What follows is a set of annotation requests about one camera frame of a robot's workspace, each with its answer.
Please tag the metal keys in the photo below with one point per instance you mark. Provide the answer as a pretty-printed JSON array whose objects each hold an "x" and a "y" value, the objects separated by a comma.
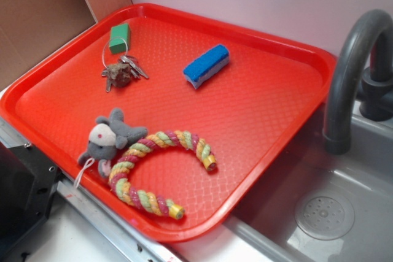
[{"x": 136, "y": 70}]

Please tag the green block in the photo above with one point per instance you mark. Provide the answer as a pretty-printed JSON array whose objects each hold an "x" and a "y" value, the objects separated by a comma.
[{"x": 120, "y": 36}]

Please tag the red plastic tray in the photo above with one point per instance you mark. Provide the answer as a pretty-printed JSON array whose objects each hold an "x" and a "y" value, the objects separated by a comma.
[{"x": 247, "y": 112}]

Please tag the blue sponge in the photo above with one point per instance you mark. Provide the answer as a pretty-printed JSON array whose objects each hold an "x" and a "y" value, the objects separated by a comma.
[{"x": 206, "y": 65}]

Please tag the brown rock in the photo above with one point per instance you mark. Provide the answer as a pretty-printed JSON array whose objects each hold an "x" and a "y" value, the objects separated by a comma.
[{"x": 118, "y": 75}]

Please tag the grey plush mouse toy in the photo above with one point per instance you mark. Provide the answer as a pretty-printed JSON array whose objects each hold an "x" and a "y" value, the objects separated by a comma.
[{"x": 110, "y": 135}]

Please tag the grey plastic sink basin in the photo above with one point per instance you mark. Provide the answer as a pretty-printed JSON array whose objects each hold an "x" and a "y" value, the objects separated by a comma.
[{"x": 265, "y": 216}]

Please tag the sink drain strainer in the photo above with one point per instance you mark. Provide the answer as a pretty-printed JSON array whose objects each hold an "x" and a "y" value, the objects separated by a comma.
[{"x": 324, "y": 218}]

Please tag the grey faucet spout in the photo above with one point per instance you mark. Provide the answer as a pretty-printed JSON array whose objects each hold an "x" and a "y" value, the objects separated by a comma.
[{"x": 363, "y": 72}]

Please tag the brown cardboard panel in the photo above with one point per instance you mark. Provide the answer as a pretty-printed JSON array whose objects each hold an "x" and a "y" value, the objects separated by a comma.
[{"x": 32, "y": 30}]

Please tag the multicolour rope ring toy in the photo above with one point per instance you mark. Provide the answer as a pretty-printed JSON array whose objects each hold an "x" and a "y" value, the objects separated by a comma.
[{"x": 151, "y": 163}]

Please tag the metal rail strip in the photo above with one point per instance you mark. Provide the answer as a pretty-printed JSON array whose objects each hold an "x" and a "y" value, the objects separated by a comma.
[{"x": 79, "y": 228}]

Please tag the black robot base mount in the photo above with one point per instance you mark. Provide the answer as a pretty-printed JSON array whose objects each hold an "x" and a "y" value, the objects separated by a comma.
[{"x": 28, "y": 182}]

